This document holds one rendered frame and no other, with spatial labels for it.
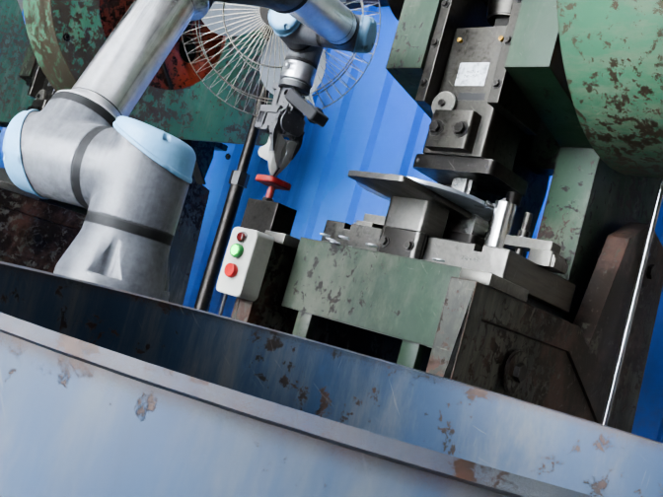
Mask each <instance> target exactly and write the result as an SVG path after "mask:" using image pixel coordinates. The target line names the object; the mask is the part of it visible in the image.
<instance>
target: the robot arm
mask: <svg viewBox="0 0 663 497"><path fill-rule="evenodd" d="M216 1H218V2H226V3H233V4H242V5H252V6H259V7H265V8H269V11H268V21H269V24H270V25H271V27H272V28H273V31H274V32H275V34H276V35H278V36H279V37H280V38H281V39H282V40H283V42H284V43H285V44H286V45H287V46H288V49H287V53H286V56H285V60H284V64H283V67H282V70H281V74H280V80H279V83H273V85H272V89H273V90H275V94H274V97H273V101H272V104H268V105H260V109H259V112H258V118H257V121H256V124H255V127H256V128H257V129H259V130H261V131H263V132H265V133H267V134H269V138H268V141H267V143H266V144H265V145H264V146H262V147H260V148H259V150H258V155H259V156H260V157H261V158H263V159H265V160H267V161H268V168H269V173H270V175H271V176H275V177H276V176H278V175H279V174H280V173H281V172H282V171H283V170H284V169H285V168H286V167H287V166H288V164H289V163H290V162H291V161H292V160H293V159H294V157H295V156H296V154H297V153H298V151H299V150H300V148H301V145H302V141H303V136H304V133H305V132H304V127H305V124H306V122H305V120H304V117H305V116H304V115H306V116H307V118H308V120H309V121H310V122H311V123H313V124H318V125H320V126H321V127H324V126H325V125H326V123H327V122H328V120H329V118H328V117H327V116H326V115H325V114H324V112H323V110H322V109H321V108H320V107H318V106H314V105H313V104H312V103H311V102H310V101H308V100H307V99H306V98H305V97H307V96H309V94H310V90H311V88H312V87H313V84H314V80H315V77H316V73H317V69H318V66H319V62H320V59H321V55H322V52H323V49H324V48H331V49H337V50H344V51H350V52H353V53H356V52H357V53H369V52H370V51H371V50H372V49H373V47H374V44H375V41H376V37H377V24H376V21H375V19H374V18H372V17H368V16H364V15H362V14H361V15H356V14H354V13H353V12H351V11H350V10H349V9H348V8H347V7H346V6H345V5H344V4H343V3H341V2H340V1H339V0H134V2H133V3H132V4H131V6H130V7H129V9H128V10H127V11H126V13H125V14H124V16H123V17H122V18H121V20H120V21H119V23H118V24H117V26H116V27H115V28H114V30H113V31H112V33H111V34H110V36H109V37H108V39H107V40H106V41H105V43H104V44H103V46H102V47H101V48H100V50H99V51H98V53H97V54H96V55H95V57H94V58H93V60H92V61H91V63H90V64H89V65H88V67H87V68H86V70H85V71H84V72H83V74H82V75H81V77H80V78H79V79H78V81H77V82H76V84H75V85H74V86H73V88H72V89H71V90H60V91H57V92H56V93H55V94H54V95H53V96H52V97H51V99H50V100H49V101H48V103H47V104H46V106H45V107H44V108H43V110H38V109H30V110H24V111H22V112H20V113H18V114H17V115H16V116H15V117H14V118H13V119H12V120H11V122H10V123H9V125H8V127H7V130H6V132H5V136H4V140H3V153H4V158H3V161H4V166H5V169H6V172H7V174H8V176H9V178H10V179H11V181H12V182H13V183H14V185H15V186H17V187H18V188H19V189H21V190H23V191H25V192H28V193H32V194H35V195H36V196H38V197H40V198H43V199H53V200H56V201H60V202H64V203H68V204H72V205H76V206H80V207H84V208H87V209H88V212H87V215H86V218H85V221H84V224H83V227H82V229H81V231H80V232H79V234H78V235H77V236H76V238H75V239H74V241H73V242H72V243H71V245H70V246H69V248H68V249H67V250H66V252H65V253H64V254H63V255H62V256H61V258H60V259H59V261H58V262H57V263H56V265H55V268H54V271H53V273H55V274H59V275H64V276H68V277H72V278H76V279H80V280H84V281H88V282H93V283H97V284H101V285H105V286H109V287H113V288H116V289H120V290H124V291H128V292H132V293H136V294H140V295H144V296H148V297H152V298H155V299H159V300H163V301H167V302H169V299H170V292H169V281H170V268H169V253H170V248H171V245H172V242H173V238H174V235H175V232H176V228H177V225H178V222H179V219H180V216H181V213H182V210H183V206H184V201H185V197H186V194H187V191H188V187H189V184H190V183H192V178H191V177H192V173H193V169H194V165H195V161H196V156H195V153H194V151H193V149H192V148H191V147H190V146H189V145H187V144H186V143H185V142H184V141H182V140H180V139H179V138H177V137H175V136H173V135H171V134H169V133H167V132H165V131H163V130H160V129H158V128H156V127H154V126H151V125H149V124H147V123H144V122H142V121H139V120H136V119H134V118H131V117H128V116H129V115H130V113H131V112H132V110H133V108H134V107H135V105H136V104H137V102H138V101H139V99H140V98H141V96H142V95H143V93H144V92H145V90H146V88H147V87H148V85H149V84H150V82H151V81H152V79H153V78H154V76H155V75H156V73H157V72H158V70H159V68H160V67H161V65H162V64H163V62H164V61H165V59H166V58H167V56H168V55H169V53H170V52H171V50H172V49H173V47H174V45H175V44H176V42H177V41H178V39H179V38H180V36H181V35H182V33H183V32H184V30H185V28H186V26H187V25H188V23H189V22H190V21H197V20H200V19H202V18H203V17H204V16H205V15H206V14H207V12H208V11H209V9H210V8H211V6H212V5H213V3H214V2H216ZM303 114H304V115H303ZM284 137H288V138H289V140H287V139H284Z"/></svg>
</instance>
